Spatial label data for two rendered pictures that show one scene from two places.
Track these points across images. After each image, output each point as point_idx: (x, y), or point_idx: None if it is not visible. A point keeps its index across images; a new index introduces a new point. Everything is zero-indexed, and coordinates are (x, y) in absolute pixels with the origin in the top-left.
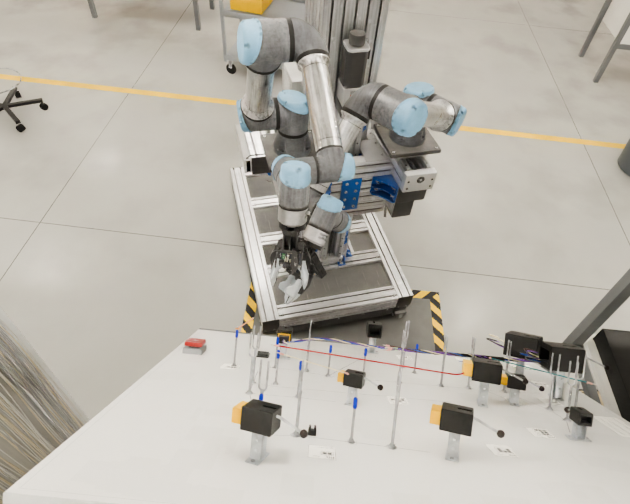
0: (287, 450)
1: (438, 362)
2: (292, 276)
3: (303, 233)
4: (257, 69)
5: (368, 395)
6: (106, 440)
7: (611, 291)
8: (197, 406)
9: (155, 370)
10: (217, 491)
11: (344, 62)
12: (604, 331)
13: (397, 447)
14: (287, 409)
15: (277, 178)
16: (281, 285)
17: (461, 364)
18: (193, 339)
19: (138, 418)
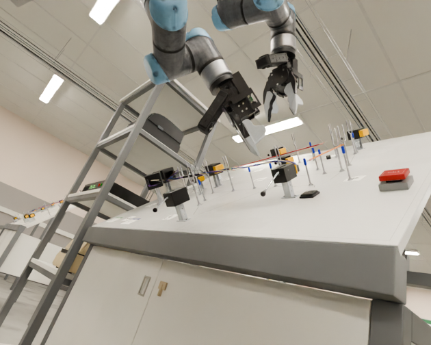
0: (345, 153)
1: (159, 215)
2: (244, 122)
3: (229, 69)
4: None
5: (271, 179)
6: None
7: (126, 148)
8: (387, 154)
9: None
10: (377, 142)
11: None
12: None
13: (297, 163)
14: (330, 163)
15: (291, 11)
16: (262, 129)
17: (148, 215)
18: (397, 172)
19: (423, 144)
